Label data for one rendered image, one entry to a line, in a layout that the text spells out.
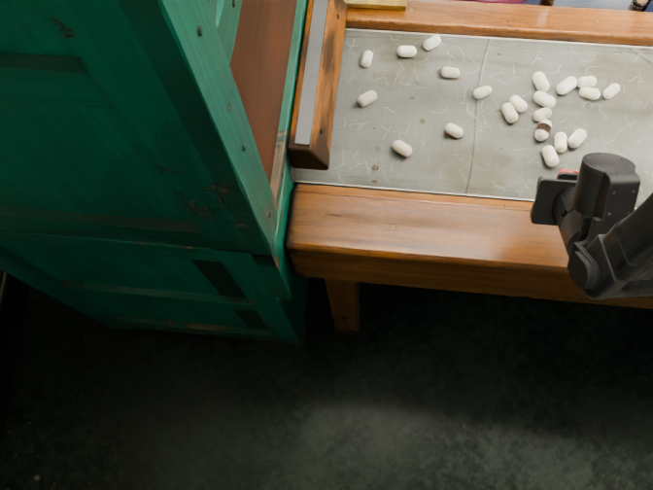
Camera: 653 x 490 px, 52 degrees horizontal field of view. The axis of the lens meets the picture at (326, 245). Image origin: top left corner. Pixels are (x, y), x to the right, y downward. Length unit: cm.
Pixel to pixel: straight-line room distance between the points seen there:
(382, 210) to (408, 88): 24
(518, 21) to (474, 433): 100
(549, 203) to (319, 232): 35
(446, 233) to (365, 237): 12
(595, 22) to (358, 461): 112
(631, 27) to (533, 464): 104
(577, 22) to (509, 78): 15
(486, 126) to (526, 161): 9
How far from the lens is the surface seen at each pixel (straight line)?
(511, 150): 114
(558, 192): 91
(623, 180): 78
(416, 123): 114
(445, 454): 175
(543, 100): 117
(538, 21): 124
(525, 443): 179
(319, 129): 102
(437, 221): 104
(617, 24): 128
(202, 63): 55
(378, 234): 103
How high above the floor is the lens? 174
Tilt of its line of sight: 72 degrees down
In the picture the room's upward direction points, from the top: 10 degrees counter-clockwise
